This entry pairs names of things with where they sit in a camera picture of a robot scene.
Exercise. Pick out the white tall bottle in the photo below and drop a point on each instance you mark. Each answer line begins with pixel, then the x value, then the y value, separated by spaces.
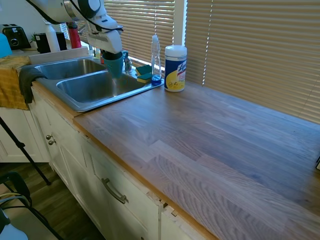
pixel 52 37

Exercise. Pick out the Lysol wipes canister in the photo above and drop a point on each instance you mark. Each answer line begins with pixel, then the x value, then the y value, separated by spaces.
pixel 175 72

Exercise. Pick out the wide beige window blind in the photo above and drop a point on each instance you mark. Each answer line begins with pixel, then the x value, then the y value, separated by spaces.
pixel 250 50

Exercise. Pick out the red bottle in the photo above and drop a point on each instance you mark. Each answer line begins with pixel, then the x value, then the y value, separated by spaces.
pixel 74 37

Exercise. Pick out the black canister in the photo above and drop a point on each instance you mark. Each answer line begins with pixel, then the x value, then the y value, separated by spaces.
pixel 61 41
pixel 42 43

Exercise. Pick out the clear dish soap bottle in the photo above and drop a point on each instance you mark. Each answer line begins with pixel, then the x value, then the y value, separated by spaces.
pixel 156 62

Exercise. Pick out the small green plant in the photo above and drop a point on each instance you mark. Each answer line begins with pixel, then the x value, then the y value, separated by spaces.
pixel 33 37

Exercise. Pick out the yellow green sponge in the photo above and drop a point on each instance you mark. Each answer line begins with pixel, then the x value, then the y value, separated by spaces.
pixel 143 69
pixel 144 78

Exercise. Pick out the yellow kitchen towel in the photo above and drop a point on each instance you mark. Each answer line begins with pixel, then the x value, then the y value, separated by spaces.
pixel 8 82

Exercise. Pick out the pale grey backsplash ledge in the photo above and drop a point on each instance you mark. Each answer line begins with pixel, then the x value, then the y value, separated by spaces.
pixel 57 56

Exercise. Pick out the teal ceramic mug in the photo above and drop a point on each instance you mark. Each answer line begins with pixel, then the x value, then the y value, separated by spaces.
pixel 113 67

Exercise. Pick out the black toaster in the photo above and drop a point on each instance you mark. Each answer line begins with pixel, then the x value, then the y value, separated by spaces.
pixel 15 37

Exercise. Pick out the grey dish cloth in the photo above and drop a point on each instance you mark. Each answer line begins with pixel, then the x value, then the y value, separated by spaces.
pixel 26 80

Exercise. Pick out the stainless steel double sink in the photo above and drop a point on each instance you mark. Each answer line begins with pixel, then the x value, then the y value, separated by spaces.
pixel 95 87

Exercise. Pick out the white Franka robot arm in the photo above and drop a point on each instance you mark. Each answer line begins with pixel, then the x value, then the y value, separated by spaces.
pixel 57 10

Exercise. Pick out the white kitchen base cabinet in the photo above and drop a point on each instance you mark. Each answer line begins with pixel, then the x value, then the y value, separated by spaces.
pixel 82 160

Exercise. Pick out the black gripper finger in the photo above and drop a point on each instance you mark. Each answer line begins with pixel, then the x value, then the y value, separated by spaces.
pixel 119 55
pixel 105 55

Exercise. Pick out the white window frame post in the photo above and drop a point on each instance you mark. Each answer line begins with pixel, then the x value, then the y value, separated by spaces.
pixel 180 22

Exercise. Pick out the round metal cabinet knob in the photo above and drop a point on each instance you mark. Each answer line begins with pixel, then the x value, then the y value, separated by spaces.
pixel 52 142
pixel 49 137

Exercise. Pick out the black tripod leg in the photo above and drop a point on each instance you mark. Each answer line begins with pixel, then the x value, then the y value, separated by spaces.
pixel 23 152

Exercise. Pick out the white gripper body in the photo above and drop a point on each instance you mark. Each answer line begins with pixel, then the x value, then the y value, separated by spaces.
pixel 107 41

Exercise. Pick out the black framed stand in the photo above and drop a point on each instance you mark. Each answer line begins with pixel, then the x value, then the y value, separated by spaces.
pixel 17 185

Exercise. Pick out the narrow beige window blind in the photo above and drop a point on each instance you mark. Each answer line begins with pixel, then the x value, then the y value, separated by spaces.
pixel 142 25

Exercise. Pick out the light blue plastic object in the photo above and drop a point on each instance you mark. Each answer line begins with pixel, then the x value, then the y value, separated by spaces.
pixel 4 47

